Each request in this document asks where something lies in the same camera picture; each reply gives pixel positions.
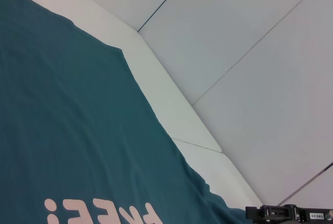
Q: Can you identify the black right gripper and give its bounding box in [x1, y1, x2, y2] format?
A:
[246, 204, 333, 224]

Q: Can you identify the teal FREE print t-shirt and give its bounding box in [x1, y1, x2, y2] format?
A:
[0, 0, 250, 224]

